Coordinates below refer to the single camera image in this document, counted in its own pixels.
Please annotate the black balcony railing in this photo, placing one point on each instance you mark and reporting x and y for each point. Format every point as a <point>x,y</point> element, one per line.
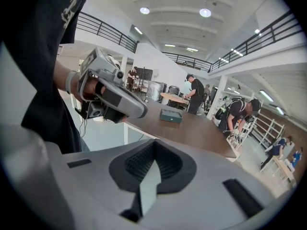
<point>247,45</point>
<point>99,29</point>

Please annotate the white wristband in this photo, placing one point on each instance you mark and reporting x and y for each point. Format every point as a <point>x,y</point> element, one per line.
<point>70,81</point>

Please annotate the white metal shelving rack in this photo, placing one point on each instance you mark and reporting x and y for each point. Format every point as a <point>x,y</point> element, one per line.
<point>272,126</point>

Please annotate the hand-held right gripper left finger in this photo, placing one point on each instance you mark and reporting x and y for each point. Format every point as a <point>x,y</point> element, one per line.
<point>91,188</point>

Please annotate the round ceiling light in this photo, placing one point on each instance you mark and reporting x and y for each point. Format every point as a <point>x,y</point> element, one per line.
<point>144,10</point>
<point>205,12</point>

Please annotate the round light wooden table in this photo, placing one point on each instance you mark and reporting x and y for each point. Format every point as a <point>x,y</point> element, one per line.
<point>172,96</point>

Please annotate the light wooden rectangular table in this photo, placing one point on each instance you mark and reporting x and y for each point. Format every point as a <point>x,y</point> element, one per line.
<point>284,169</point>

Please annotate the black monitor on stand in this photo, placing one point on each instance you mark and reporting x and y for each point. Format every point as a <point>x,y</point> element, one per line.
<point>146,72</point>

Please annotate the person's blue jeans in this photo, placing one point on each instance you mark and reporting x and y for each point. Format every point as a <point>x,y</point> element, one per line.
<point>84,145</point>

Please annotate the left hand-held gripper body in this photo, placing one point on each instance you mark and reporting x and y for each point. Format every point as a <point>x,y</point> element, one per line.
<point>100,63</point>

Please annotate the person's left hand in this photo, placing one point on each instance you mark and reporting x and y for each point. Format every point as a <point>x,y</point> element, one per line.
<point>92,88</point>

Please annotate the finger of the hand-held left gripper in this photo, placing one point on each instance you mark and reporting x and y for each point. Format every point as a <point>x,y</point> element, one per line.
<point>132,104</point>
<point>115,116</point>

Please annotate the green black helmet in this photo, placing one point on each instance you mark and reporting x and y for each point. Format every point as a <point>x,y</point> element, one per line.
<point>219,114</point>

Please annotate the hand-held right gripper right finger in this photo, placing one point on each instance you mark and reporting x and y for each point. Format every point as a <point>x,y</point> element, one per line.
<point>204,200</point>

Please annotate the person's black shirt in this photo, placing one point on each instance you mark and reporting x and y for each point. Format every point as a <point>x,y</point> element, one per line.
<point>48,56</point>

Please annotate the dark wooden table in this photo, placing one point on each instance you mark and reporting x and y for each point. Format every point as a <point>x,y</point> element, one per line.
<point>196,133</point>

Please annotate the plastic-wrapped grey barrel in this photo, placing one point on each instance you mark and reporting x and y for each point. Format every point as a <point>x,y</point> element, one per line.
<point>154,90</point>

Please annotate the black lidded bin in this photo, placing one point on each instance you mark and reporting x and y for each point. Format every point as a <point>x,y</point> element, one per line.
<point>173,90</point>

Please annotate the person's left forearm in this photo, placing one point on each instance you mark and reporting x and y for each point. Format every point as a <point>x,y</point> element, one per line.
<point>61,77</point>

